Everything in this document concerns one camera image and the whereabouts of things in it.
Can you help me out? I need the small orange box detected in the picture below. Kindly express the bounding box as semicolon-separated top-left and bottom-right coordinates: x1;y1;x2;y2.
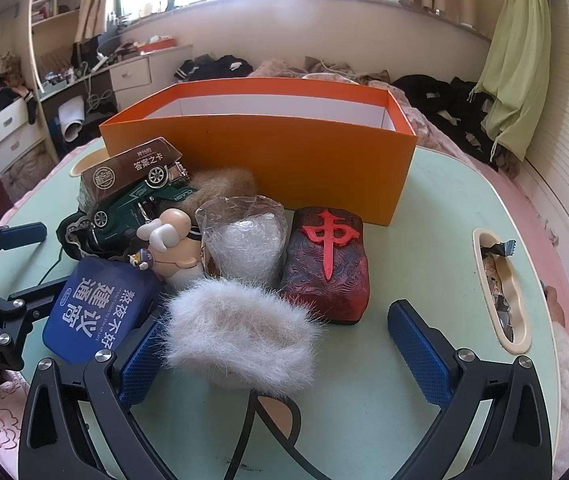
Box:
137;37;178;53

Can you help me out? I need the white shelf unit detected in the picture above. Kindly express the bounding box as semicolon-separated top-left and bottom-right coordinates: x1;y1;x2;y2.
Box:
29;0;90;91

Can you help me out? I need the white drawer cabinet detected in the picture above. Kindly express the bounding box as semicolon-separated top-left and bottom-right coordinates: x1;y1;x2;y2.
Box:
0;100;58;176

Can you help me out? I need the red and black block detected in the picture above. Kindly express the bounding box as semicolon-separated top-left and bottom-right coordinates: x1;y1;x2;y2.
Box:
279;206;371;325

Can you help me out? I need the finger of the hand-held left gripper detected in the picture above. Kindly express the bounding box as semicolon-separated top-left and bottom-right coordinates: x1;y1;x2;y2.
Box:
0;277;72;341
0;222;48;281

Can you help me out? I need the black striped garment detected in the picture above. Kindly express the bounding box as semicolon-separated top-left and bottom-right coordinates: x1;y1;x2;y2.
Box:
173;54;254;83

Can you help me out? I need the white desk with drawers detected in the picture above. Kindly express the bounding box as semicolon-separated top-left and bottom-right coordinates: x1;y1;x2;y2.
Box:
34;42;195;111

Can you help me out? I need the brown card box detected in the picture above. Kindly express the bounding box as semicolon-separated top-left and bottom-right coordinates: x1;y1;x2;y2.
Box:
80;136;185;207

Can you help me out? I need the green toy car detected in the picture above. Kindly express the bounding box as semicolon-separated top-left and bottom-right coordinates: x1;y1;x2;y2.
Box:
78;160;200;248

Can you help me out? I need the black lace-trimmed pouch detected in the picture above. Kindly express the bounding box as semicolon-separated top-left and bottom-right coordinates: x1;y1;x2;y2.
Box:
56;211;110;262

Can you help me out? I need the brown fluffy ball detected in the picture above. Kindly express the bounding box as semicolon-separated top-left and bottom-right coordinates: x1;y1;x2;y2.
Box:
179;166;258;221

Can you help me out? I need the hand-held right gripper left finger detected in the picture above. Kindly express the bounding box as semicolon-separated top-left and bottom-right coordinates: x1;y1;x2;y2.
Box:
18;317;180;480

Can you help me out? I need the green hanging cloth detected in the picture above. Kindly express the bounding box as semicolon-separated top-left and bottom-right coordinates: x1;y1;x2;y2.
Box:
479;0;552;163

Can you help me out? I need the cream cartoon figurine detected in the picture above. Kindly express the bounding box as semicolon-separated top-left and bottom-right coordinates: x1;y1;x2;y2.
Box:
128;208;208;286

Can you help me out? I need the clear plastic bag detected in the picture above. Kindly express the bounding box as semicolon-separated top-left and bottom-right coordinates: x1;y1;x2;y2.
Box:
195;195;287;288

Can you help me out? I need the black clothes pile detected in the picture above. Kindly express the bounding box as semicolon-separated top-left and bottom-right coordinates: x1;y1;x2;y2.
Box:
391;74;500;161

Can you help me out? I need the white roll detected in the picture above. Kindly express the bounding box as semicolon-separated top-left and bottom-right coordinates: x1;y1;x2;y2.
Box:
58;99;88;142

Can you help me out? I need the clothes heap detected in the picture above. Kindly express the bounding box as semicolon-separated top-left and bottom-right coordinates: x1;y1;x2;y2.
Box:
0;52;30;116

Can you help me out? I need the blue tin box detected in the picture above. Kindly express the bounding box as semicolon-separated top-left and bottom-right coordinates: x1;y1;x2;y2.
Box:
42;257;165;363

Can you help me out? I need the green cartoon-print desktop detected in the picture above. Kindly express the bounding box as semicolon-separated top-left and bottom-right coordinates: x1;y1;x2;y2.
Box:
2;137;555;480

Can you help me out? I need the orange cardboard box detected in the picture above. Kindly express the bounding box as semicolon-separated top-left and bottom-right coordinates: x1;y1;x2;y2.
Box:
98;77;419;227

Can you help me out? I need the beige garment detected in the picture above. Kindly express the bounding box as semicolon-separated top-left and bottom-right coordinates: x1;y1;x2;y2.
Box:
304;55;390;83

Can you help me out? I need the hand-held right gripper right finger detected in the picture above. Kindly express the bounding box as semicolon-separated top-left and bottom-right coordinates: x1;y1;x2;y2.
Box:
387;299;554;480

